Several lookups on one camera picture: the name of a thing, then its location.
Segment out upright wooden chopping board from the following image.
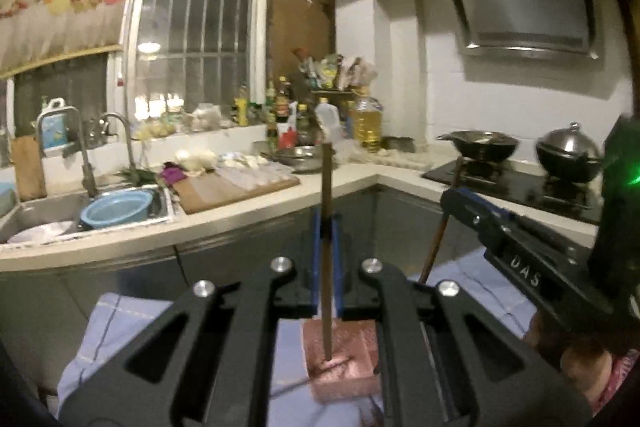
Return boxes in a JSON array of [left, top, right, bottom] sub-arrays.
[[10, 135, 47, 202]]

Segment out steel bowl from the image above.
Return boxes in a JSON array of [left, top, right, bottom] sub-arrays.
[[272, 145, 326, 173]]

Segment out wooden cutting board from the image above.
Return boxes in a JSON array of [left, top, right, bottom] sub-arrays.
[[172, 166, 301, 216]]

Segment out person's right hand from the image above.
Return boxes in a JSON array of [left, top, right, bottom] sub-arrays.
[[524, 312, 632, 414]]

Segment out brown wooden chopstick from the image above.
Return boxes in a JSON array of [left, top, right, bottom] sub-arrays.
[[417, 154, 466, 285], [320, 142, 337, 364]]

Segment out yellow bottle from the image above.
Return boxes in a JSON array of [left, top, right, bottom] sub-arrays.
[[235, 86, 250, 127]]

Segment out white plate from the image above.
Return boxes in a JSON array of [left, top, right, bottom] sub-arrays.
[[7, 220, 77, 244]]

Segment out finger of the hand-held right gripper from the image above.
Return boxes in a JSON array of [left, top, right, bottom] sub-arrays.
[[439, 187, 516, 258]]

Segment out black wok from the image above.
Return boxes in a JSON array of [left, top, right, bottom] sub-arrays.
[[436, 130, 521, 160]]

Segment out dark sauce bottle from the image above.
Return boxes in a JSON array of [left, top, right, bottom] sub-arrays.
[[276, 76, 295, 134]]

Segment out small steel dish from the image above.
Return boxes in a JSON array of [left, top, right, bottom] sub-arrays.
[[382, 135, 416, 154]]

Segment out black gas stove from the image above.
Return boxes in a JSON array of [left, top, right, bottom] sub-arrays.
[[421, 156, 602, 226]]

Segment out blue checked cloth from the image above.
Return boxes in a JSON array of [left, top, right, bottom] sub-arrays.
[[56, 251, 547, 427]]

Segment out blue plastic basin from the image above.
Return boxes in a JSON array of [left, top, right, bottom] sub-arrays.
[[79, 189, 154, 231]]

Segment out steel pot with lid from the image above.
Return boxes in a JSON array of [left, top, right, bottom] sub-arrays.
[[535, 122, 604, 184]]

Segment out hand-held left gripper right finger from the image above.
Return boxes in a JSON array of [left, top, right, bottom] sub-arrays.
[[331, 214, 595, 427]]

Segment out purple vegetable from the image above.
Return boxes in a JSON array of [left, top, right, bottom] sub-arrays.
[[159, 162, 189, 186]]

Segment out pink plastic utensil basket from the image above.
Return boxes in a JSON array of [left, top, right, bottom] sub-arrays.
[[300, 318, 383, 404]]

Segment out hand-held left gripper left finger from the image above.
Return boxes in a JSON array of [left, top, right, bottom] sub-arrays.
[[57, 208, 322, 427]]

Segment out rack of seasoning packets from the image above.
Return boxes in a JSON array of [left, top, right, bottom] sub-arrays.
[[298, 51, 379, 93]]

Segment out brown wooden board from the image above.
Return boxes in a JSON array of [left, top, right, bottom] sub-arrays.
[[269, 0, 334, 84]]

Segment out steel sink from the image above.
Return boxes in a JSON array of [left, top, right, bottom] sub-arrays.
[[0, 183, 177, 249]]

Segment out barred window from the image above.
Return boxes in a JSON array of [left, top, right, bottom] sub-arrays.
[[122, 0, 272, 128]]

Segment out curved steel faucet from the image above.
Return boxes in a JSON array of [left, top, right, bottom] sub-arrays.
[[98, 112, 139, 173]]

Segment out square steel faucet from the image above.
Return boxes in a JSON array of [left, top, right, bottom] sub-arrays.
[[37, 105, 99, 198]]

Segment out cooking oil bottle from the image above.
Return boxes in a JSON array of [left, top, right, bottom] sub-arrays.
[[352, 89, 385, 154]]

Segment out white vegetable pieces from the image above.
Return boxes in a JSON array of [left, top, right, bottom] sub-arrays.
[[174, 148, 219, 173]]

